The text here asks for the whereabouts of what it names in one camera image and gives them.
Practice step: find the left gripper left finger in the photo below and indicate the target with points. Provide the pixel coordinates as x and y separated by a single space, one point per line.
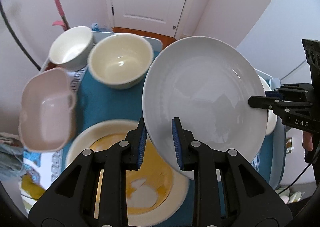
91 191

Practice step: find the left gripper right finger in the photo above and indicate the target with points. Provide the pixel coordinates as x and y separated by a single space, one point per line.
228 190

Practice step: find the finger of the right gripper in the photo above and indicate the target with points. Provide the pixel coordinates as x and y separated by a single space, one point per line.
301 91
279 106

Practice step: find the large white plate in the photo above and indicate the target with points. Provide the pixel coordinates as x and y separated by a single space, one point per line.
206 84

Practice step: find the cream round bowl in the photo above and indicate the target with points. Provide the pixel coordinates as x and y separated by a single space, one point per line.
120 61

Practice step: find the white round bowl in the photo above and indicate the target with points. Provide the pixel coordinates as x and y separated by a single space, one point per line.
72 48

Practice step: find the right hand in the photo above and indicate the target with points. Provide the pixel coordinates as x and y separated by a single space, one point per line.
307 141

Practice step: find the cream plate yellow centre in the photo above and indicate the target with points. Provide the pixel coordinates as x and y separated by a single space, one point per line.
156 195

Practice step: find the pink mop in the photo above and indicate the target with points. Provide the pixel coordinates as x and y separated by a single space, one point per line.
63 22

